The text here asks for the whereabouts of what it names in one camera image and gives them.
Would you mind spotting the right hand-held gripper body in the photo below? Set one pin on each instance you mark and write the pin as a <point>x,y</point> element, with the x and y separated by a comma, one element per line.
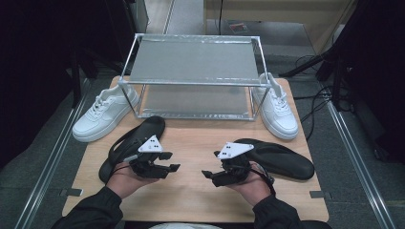
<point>234,149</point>

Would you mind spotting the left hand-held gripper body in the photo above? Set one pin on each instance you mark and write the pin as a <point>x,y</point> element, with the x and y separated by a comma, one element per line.
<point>149,145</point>

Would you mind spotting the black slipper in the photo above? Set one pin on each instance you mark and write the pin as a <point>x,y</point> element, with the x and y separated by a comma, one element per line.
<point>149,125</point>
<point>280,162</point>

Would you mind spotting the white sneaker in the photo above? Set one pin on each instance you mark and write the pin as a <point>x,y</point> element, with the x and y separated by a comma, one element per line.
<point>281,117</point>
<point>95,120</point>

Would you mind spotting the metal shoe rack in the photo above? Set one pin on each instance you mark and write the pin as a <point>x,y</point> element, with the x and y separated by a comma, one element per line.
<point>194,60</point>

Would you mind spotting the person's right hand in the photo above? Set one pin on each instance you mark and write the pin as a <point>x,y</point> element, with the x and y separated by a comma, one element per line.
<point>254,187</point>

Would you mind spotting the person's left hand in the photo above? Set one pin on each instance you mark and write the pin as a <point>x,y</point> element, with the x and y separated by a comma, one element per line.
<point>122,181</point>

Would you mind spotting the person's white clothing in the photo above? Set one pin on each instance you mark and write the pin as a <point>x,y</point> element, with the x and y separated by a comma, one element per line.
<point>184,226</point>

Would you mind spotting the black tripod stand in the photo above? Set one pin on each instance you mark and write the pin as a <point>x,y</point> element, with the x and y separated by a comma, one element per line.
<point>305,65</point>

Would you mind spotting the red label card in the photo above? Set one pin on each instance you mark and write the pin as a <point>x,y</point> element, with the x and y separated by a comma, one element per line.
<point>238,28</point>

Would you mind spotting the black curtain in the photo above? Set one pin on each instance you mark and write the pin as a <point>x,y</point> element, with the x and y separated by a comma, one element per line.
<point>379,63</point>
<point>35,63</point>

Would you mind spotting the grey table bracket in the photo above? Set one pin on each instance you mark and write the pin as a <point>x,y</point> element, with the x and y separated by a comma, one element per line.
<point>72,192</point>
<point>317,194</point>

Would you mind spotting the black stand post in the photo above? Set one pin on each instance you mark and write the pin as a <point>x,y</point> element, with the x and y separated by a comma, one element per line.
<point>76,82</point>

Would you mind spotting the metal floor rail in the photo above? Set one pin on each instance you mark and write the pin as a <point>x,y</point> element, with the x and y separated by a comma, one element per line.
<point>47,165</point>
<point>359,165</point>

